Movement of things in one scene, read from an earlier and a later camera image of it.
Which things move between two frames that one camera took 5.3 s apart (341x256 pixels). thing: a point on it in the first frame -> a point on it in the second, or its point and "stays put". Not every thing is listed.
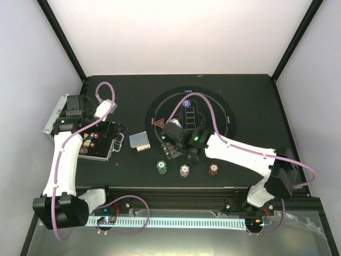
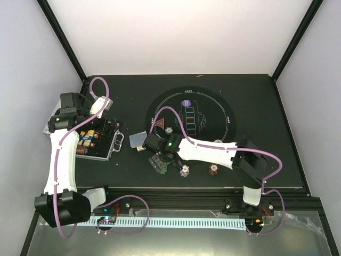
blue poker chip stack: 184,170 stays put
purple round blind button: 186,103 stays put
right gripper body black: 174,152 -> 156,162
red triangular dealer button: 160,123 stays put
